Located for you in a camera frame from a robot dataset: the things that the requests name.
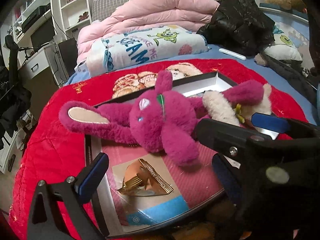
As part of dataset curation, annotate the white desk with drawer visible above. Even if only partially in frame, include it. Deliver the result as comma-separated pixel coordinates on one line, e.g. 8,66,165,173
19,42,68,87

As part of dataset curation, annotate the white cartoon print blanket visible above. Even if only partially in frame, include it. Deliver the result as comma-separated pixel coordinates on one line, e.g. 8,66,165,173
86,25,209,77

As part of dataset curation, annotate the pink folded comforter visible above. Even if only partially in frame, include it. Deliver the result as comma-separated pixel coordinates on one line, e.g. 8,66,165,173
77,0,220,63

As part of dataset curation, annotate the monster print pillow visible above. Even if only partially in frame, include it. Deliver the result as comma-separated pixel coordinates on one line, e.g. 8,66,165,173
263,23,303,63

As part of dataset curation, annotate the gold triangular snack packet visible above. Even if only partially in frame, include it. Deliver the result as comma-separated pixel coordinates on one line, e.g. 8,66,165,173
117,159,174,197

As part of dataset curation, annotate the black desk chair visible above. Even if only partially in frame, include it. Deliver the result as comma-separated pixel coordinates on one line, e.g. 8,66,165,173
1,35,31,139

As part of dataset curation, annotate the black puffer jacket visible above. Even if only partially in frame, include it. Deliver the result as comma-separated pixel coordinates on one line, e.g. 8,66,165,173
197,0,275,56

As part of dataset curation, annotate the black computer tower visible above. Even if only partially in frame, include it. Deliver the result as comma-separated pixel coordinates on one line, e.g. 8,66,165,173
58,38,78,75

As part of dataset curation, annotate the black shallow tray box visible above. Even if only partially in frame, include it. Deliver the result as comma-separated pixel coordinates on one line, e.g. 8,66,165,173
84,71,241,238

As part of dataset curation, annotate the white remote control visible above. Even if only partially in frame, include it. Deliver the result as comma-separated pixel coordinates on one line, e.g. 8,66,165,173
219,48,247,61

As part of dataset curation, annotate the red embroidered blanket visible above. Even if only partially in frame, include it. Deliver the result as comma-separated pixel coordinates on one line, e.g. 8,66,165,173
9,59,307,239

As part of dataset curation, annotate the magenta plush bunny headband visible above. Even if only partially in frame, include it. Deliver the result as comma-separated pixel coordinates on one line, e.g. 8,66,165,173
59,70,272,166

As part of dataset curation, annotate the white bookshelf unit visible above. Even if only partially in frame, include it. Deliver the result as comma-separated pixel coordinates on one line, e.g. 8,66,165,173
8,0,92,43

